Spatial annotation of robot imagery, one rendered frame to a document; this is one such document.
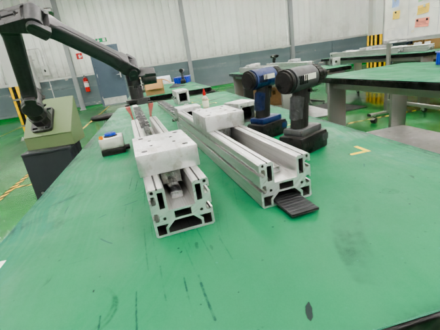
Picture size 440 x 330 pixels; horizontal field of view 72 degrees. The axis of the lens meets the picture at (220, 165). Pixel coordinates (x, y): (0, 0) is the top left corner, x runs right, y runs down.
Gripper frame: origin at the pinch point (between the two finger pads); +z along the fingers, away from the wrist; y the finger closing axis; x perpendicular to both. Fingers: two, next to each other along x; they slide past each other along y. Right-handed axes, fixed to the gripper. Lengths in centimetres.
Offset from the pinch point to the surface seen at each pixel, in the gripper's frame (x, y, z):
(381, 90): 25, 163, 15
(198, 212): -98, 0, 3
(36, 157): 1.4, -46.6, 8.0
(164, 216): -98, -5, 2
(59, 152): 0.3, -37.3, 7.9
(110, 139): -33.7, -13.9, 0.3
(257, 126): -56, 31, 1
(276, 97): 303, 231, 51
